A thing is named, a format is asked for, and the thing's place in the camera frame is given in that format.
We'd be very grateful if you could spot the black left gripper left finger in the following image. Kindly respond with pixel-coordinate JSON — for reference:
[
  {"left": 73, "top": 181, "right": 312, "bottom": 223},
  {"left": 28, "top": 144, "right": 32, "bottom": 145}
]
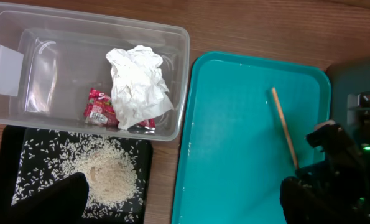
[{"left": 0, "top": 172, "right": 89, "bottom": 223}]

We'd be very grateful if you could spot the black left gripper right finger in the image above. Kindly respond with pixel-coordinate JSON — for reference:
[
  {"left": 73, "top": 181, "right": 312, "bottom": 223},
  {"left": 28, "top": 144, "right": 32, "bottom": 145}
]
[{"left": 280, "top": 177, "right": 370, "bottom": 224}]

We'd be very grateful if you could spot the wooden chopstick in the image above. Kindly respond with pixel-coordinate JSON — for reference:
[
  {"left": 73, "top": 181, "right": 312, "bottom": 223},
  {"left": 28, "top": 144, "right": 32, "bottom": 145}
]
[{"left": 271, "top": 87, "right": 299, "bottom": 169}]

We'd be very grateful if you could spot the red snack wrapper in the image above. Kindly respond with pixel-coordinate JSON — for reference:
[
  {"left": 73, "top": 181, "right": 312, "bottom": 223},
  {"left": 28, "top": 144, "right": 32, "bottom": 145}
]
[{"left": 83, "top": 87, "right": 156, "bottom": 129}]

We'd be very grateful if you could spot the white napkin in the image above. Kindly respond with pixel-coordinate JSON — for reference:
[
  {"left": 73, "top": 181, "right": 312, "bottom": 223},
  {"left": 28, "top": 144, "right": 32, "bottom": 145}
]
[{"left": 106, "top": 45, "right": 173, "bottom": 130}]

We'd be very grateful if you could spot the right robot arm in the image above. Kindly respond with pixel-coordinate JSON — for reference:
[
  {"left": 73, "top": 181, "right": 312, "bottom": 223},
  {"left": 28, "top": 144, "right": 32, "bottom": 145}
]
[{"left": 280, "top": 121, "right": 370, "bottom": 224}]

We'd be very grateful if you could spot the rice pile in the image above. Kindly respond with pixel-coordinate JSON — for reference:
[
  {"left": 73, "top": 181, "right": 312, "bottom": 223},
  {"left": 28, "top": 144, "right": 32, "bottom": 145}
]
[{"left": 11, "top": 128, "right": 153, "bottom": 223}]

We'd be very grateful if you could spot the black tray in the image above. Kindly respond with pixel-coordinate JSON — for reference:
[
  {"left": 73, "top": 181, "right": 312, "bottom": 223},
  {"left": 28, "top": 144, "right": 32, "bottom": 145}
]
[{"left": 0, "top": 126, "right": 153, "bottom": 224}]

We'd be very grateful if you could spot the teal serving tray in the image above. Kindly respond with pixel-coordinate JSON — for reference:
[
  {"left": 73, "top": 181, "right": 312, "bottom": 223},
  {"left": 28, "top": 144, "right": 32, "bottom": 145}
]
[{"left": 172, "top": 52, "right": 331, "bottom": 224}]

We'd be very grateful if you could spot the grey dish rack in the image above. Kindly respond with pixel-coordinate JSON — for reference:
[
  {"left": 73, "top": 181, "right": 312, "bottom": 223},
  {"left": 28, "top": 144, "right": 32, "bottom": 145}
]
[{"left": 326, "top": 57, "right": 370, "bottom": 132}]

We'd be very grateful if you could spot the clear plastic bin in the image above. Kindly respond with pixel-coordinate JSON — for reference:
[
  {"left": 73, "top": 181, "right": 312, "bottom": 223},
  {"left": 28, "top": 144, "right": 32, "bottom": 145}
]
[{"left": 0, "top": 2, "right": 190, "bottom": 141}]

